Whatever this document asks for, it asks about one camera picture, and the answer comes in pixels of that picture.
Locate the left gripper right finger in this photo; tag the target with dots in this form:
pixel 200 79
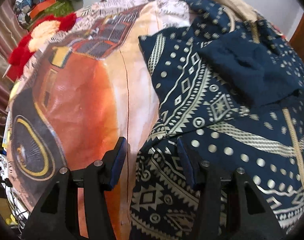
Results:
pixel 230 205

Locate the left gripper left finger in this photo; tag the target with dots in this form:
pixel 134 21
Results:
pixel 55 216

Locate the navy patterned garment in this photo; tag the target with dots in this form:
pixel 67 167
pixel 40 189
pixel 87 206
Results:
pixel 232 88

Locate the printed newspaper bedspread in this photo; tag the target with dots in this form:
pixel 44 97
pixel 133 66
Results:
pixel 83 90

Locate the red plush toy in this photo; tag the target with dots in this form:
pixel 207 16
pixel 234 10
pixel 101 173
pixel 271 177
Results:
pixel 43 30

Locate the striped red gold curtain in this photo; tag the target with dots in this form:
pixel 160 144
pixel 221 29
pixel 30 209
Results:
pixel 10 35

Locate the orange box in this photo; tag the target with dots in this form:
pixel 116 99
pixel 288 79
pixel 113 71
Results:
pixel 41 7

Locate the green storage box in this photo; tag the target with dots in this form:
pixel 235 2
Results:
pixel 59 9

